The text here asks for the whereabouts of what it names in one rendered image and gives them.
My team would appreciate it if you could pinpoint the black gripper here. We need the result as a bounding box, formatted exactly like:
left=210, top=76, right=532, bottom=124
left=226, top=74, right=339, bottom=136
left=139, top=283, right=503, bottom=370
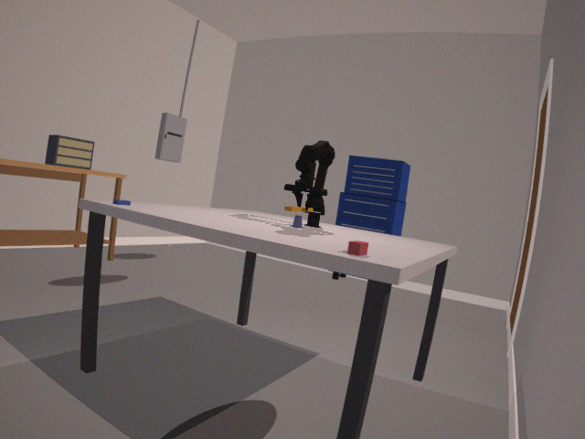
left=284, top=173, right=327, bottom=210

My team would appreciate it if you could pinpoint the small red block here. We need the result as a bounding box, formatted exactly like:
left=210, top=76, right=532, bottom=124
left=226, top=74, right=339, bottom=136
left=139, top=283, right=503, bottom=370
left=347, top=241, right=368, bottom=256

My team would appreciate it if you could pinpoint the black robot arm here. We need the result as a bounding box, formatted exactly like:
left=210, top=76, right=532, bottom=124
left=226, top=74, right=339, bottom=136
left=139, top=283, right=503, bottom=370
left=294, top=140, right=335, bottom=228

